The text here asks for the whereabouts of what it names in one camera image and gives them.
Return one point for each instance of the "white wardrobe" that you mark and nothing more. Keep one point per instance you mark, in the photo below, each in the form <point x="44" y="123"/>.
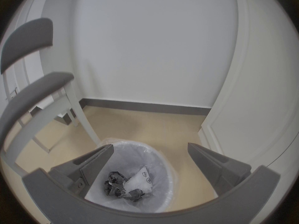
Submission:
<point x="245" y="101"/>

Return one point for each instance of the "clear plastic bag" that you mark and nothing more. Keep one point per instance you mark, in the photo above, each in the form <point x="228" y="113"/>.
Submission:
<point x="167" y="164"/>

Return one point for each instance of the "grey padded white chair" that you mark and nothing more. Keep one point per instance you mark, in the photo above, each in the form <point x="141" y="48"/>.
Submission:
<point x="28" y="94"/>

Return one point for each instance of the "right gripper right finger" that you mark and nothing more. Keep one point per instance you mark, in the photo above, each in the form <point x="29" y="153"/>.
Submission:
<point x="210" y="167"/>

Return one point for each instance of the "white trash bin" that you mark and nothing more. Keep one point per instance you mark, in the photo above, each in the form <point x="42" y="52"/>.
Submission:
<point x="130" y="157"/>

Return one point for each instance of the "white printed wrapper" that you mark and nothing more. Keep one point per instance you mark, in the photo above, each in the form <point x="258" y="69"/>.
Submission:
<point x="140" y="181"/>

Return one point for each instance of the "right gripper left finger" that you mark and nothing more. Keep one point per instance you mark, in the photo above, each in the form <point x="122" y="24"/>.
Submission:
<point x="93" y="164"/>

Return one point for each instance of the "black plastic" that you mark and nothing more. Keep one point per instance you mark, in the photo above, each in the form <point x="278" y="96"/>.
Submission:
<point x="114" y="182"/>

